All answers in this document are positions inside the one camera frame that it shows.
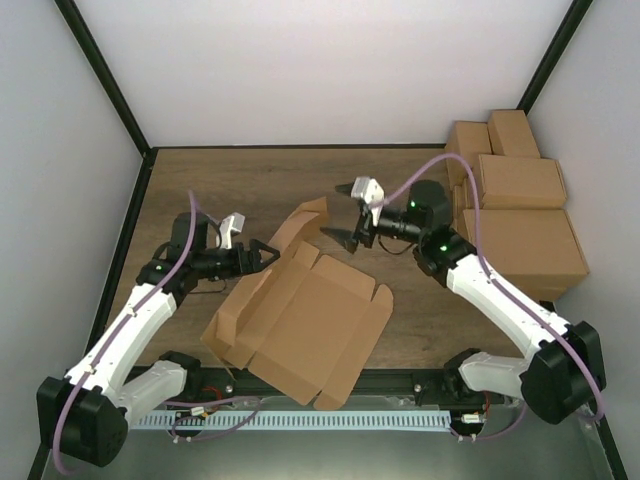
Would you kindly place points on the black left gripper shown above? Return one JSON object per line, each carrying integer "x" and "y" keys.
{"x": 254, "y": 257}

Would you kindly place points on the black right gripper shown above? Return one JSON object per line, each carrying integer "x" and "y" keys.
{"x": 351, "y": 238}

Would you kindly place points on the brown cardboard box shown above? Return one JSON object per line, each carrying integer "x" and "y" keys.
{"x": 308, "y": 324}

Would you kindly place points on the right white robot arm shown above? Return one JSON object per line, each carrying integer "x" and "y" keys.
{"x": 560, "y": 367}

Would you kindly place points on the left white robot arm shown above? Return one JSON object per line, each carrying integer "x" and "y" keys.
{"x": 88, "y": 413}

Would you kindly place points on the rear left cardboard box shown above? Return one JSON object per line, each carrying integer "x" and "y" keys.
{"x": 469, "y": 140}

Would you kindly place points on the middle folded cardboard box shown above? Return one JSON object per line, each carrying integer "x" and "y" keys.
{"x": 505, "y": 182}

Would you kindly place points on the large front cardboard box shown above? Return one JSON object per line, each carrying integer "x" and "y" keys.
{"x": 528, "y": 247}

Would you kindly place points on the rear right cardboard box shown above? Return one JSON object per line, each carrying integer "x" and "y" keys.
{"x": 510, "y": 134}

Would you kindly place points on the bottom stacked cardboard box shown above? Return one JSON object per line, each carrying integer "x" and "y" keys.
{"x": 547, "y": 294}

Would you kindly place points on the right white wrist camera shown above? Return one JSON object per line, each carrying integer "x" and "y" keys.
{"x": 369, "y": 191}

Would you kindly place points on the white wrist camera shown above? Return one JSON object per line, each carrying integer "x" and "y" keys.
{"x": 369, "y": 191}
{"x": 228, "y": 228}

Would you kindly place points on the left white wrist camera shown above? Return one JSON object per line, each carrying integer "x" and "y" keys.
{"x": 228, "y": 228}

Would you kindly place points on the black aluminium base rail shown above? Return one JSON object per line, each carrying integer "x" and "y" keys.
{"x": 427, "y": 386}

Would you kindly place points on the light blue slotted cable duct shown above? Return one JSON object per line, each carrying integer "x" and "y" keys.
{"x": 412, "y": 421}

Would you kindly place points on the left black frame post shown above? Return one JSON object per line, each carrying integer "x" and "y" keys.
{"x": 81, "y": 32}

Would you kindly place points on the black frame post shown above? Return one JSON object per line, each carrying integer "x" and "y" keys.
{"x": 561, "y": 39}
{"x": 81, "y": 32}

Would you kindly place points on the right black frame post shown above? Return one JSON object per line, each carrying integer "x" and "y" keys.
{"x": 561, "y": 39}

